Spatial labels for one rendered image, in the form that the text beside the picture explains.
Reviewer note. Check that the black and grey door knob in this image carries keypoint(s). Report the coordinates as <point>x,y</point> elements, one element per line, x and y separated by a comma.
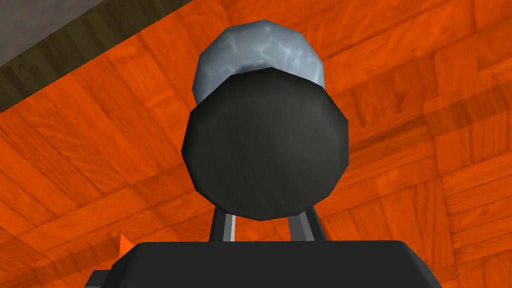
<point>264,144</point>

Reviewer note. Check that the orange wooden door leaf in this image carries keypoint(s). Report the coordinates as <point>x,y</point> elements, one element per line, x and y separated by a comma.
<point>420,132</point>

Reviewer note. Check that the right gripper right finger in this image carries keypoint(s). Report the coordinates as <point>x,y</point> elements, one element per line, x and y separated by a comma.
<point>304,228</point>

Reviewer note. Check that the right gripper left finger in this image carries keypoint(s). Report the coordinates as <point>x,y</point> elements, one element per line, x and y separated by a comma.
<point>222,228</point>

